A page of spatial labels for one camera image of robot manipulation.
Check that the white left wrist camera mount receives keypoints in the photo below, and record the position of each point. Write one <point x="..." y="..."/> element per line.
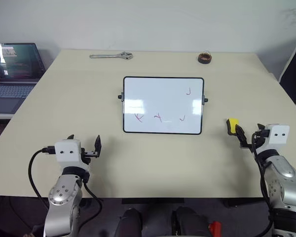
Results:
<point x="67" y="151"/>

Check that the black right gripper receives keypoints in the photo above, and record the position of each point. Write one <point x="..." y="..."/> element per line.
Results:
<point x="260" y="138"/>

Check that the open dark laptop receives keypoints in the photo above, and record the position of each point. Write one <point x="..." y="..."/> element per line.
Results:
<point x="14" y="74"/>

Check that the yellow black eraser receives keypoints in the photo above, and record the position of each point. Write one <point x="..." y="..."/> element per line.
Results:
<point x="232" y="124"/>

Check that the black framed whiteboard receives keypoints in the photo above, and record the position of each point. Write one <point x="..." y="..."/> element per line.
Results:
<point x="162" y="103"/>

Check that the small red object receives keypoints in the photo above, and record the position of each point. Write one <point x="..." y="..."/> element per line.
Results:
<point x="215" y="229"/>

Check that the silver adjustable wrench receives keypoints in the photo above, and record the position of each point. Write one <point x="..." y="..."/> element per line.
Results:
<point x="111" y="56"/>

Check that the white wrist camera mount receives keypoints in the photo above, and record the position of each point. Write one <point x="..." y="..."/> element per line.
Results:
<point x="278" y="135"/>
<point x="67" y="151"/>

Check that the black white panel object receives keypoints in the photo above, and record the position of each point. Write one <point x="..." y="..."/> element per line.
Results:
<point x="294" y="79"/>

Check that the dark rounded shape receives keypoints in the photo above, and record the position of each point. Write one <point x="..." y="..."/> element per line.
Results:
<point x="128" y="223"/>
<point x="190" y="222"/>

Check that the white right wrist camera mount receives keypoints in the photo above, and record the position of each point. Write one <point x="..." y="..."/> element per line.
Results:
<point x="278" y="135"/>

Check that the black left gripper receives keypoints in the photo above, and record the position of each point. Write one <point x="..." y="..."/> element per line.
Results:
<point x="86" y="154"/>

